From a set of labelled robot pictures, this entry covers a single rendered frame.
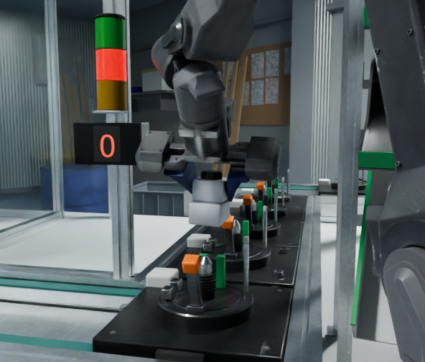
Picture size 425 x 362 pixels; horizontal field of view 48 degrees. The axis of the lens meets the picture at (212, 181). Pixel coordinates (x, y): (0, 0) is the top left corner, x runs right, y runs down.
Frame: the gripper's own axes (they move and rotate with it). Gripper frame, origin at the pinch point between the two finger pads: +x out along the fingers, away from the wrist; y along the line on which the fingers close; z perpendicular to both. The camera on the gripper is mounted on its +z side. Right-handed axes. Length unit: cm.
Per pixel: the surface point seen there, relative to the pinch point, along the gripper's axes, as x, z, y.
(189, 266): 2.9, -12.5, 0.6
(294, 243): 39.9, 21.8, -9.8
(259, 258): 26.7, 7.2, -4.5
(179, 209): 146, 121, 62
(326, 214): 92, 78, -17
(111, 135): 1.7, 10.5, 19.7
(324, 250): 70, 44, -17
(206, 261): 9.2, -7.1, 0.3
